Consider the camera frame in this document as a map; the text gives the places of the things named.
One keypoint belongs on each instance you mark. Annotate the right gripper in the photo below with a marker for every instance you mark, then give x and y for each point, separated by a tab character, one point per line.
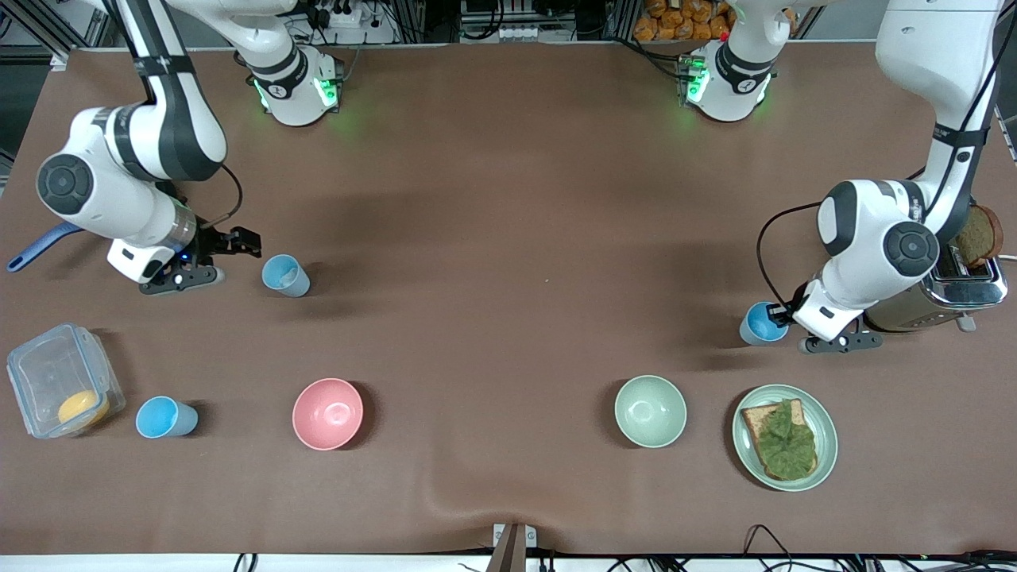
213	242

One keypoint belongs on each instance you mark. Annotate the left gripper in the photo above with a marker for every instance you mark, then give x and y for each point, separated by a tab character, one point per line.
786	316

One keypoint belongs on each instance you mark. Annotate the blue plastic cup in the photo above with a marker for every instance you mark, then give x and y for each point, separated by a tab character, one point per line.
163	418
284	276
759	327

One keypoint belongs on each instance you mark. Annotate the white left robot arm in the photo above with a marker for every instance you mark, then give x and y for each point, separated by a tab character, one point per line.
874	238

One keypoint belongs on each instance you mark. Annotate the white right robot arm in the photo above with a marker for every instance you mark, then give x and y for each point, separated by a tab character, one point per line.
175	119

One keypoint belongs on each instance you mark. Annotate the toast slice under lettuce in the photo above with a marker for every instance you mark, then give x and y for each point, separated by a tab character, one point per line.
753	421

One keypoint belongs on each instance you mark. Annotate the pale green plate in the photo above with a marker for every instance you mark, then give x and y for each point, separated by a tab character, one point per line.
826	429

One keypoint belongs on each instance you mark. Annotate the green lettuce leaf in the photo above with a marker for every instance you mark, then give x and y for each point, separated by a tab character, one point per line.
788	445

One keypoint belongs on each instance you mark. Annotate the pale green bowl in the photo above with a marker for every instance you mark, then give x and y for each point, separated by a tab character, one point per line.
650	411

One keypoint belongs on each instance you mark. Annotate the beige chrome toaster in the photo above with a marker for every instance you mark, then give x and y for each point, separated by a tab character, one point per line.
953	298

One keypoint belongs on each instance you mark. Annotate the pink bowl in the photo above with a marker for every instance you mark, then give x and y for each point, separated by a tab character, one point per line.
327	413

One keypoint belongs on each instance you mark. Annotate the bread slice in toaster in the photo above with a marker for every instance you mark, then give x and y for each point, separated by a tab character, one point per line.
979	237

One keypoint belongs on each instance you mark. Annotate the yellow round food piece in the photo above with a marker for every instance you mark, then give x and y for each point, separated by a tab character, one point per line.
82	407

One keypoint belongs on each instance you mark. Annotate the clear plastic food container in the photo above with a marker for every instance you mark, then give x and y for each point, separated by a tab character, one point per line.
48	373

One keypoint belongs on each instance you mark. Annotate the bag of orange buns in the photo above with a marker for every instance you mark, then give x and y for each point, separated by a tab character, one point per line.
675	22

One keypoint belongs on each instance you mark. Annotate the white power strip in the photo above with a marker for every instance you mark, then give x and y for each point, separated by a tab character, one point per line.
518	32

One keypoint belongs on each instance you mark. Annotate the metal table edge bracket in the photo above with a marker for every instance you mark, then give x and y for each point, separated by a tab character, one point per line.
512	544

